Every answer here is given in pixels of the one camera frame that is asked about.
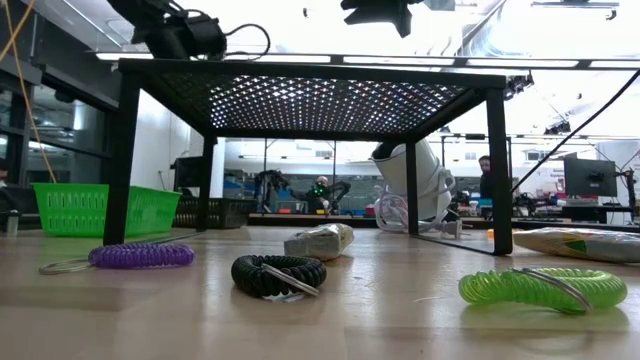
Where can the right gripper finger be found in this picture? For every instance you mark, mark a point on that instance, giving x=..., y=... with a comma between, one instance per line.
x=372, y=15

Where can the staples packet yellow green print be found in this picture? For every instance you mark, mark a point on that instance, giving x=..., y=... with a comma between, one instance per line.
x=320, y=242

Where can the packet with yellow green print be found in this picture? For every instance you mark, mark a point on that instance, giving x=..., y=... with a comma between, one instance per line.
x=580, y=245

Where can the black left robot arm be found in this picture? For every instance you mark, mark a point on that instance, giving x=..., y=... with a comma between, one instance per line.
x=185, y=35

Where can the background black robot arm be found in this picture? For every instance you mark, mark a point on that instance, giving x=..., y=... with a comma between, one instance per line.
x=341, y=189

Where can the black perforated metal riser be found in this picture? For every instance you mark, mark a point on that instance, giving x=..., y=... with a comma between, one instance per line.
x=310, y=105

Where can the white cylindrical appliance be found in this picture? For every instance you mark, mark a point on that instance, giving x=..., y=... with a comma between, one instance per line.
x=425, y=170

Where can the person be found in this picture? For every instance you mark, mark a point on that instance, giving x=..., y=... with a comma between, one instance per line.
x=322, y=181
x=484, y=175

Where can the long background table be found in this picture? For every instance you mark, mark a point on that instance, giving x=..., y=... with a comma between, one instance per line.
x=350, y=218

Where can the orange oblong object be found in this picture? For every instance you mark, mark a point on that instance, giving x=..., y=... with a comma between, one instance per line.
x=490, y=234

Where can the black boxy monitor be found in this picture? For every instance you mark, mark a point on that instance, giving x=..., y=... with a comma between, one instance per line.
x=190, y=172

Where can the black plastic basket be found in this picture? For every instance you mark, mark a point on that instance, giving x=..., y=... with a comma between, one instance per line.
x=230, y=212

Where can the dark computer monitor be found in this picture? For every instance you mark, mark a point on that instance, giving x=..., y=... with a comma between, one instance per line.
x=590, y=177

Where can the green plastic basket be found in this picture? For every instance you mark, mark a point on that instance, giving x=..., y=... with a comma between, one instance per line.
x=75, y=210

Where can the overhead frame light bar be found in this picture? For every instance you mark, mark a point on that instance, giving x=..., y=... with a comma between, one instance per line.
x=275, y=58

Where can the small grey metal post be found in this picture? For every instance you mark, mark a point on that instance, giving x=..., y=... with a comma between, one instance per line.
x=12, y=222

